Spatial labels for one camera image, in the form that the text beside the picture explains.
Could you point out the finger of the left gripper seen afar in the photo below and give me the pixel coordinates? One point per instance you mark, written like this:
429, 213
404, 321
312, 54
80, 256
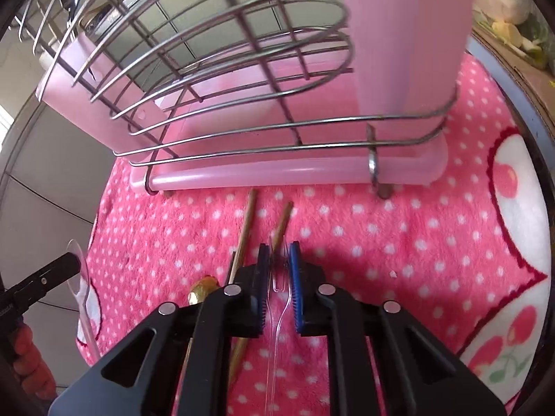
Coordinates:
30, 290

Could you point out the light wooden chopstick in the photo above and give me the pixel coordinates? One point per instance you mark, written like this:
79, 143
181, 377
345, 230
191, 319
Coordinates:
240, 347
239, 256

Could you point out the pink plastic drip tray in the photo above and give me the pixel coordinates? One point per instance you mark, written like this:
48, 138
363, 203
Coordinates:
228, 130

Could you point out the person's left hand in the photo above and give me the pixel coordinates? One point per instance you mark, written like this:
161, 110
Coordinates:
33, 373

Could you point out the pink plastic utensil cup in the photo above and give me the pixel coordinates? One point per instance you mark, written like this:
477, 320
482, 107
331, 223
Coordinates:
407, 52

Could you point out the clear plastic spoon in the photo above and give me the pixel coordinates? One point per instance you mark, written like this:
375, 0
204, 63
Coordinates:
80, 286

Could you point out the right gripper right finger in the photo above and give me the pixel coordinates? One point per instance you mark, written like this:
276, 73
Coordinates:
295, 263

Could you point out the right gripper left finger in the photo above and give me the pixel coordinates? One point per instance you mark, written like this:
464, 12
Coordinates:
263, 277

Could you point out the pink polka dot cloth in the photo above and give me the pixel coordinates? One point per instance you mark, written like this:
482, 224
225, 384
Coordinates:
469, 255

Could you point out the gold metal spoon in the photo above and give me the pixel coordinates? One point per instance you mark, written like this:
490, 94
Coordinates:
202, 289

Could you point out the metal wire utensil rack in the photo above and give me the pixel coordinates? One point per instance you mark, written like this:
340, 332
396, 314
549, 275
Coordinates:
160, 44

